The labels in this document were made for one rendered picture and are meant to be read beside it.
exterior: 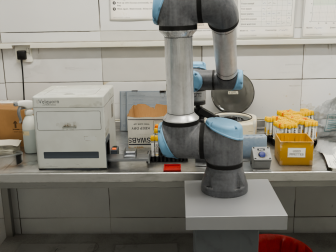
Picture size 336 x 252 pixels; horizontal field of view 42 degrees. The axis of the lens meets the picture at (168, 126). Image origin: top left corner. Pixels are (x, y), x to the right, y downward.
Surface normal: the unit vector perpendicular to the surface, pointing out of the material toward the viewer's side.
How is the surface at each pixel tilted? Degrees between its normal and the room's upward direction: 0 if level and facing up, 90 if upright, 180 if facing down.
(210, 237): 90
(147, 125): 92
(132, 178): 90
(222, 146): 90
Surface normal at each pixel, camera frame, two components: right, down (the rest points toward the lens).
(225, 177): -0.02, -0.06
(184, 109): 0.29, 0.26
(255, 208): -0.03, -0.97
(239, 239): -0.03, 0.25
